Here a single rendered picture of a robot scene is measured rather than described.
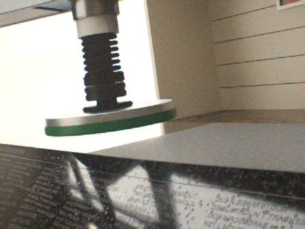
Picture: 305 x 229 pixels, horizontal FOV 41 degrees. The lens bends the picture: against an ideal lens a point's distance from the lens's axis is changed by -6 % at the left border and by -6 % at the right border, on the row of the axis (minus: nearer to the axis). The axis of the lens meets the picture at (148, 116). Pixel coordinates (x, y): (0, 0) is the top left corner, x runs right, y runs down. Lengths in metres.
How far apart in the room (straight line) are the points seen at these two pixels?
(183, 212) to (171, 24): 8.62
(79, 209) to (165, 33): 8.38
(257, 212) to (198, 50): 8.99
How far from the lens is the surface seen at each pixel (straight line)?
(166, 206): 0.46
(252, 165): 0.43
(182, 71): 9.03
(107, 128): 0.60
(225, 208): 0.41
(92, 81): 0.68
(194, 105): 9.17
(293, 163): 0.42
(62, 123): 0.63
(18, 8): 0.74
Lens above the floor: 0.90
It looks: 5 degrees down
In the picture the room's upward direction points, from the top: 8 degrees counter-clockwise
